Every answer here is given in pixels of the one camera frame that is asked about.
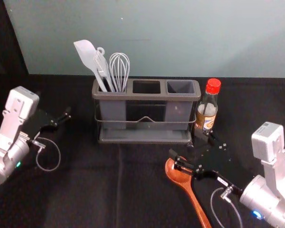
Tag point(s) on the clear plastic tongs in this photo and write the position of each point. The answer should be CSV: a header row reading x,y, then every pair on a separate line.
x,y
100,62

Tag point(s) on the pale grey silicone spatula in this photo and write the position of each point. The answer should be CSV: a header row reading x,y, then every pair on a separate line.
x,y
85,53

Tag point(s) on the black table cloth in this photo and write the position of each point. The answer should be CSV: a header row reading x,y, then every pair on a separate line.
x,y
109,190

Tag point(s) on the brown wooden spoon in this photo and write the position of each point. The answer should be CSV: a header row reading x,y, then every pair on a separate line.
x,y
179,175

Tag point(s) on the grey plastic rack bin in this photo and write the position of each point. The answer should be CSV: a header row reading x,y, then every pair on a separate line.
x,y
179,107
112,111

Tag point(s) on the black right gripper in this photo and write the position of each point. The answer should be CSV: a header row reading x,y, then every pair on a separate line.
x,y
218,161

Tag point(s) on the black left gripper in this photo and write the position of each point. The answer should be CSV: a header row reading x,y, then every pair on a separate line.
x,y
39,121

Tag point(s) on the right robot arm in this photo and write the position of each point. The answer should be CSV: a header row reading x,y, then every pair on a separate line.
x,y
268,185

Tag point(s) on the glass sauce bottle red cap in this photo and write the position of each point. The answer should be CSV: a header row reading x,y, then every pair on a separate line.
x,y
206,114

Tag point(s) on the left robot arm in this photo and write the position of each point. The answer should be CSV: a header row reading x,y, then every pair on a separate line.
x,y
12,133

